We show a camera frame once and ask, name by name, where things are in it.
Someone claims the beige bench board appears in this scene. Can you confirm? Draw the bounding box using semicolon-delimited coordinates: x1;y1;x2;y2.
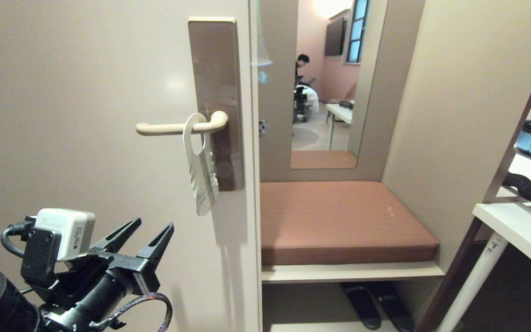
261;261;446;284

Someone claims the beige door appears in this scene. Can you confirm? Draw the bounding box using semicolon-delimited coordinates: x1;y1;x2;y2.
0;0;263;332

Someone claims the beige door handle lever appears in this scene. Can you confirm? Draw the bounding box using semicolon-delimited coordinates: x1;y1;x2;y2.
135;110;229;137

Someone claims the white table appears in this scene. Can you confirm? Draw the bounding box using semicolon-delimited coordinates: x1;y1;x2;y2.
435;202;531;332

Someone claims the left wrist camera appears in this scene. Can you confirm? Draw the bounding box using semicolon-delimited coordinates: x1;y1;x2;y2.
20;208;96;292

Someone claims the brown door handle plate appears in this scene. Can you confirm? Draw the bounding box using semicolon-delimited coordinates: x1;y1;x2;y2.
188;17;245;192

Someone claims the white door hanger sign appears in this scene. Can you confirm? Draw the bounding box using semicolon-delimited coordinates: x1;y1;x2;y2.
183;113;219;217

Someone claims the wall mirror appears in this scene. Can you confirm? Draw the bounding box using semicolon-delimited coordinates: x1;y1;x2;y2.
290;0;389;170

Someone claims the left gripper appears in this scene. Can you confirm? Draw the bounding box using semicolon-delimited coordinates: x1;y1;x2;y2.
44;218;175;332

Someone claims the dark brown wooden frame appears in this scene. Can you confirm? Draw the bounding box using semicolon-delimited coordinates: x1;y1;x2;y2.
415;18;531;332

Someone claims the brown seat cushion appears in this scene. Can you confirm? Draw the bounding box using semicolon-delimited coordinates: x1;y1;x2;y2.
260;181;440;267

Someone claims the braided black cable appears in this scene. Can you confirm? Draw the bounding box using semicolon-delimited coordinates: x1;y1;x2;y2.
88;292;174;332

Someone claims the black slipper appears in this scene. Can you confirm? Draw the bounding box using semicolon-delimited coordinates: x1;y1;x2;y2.
341;282;382;331
372;282;414;332

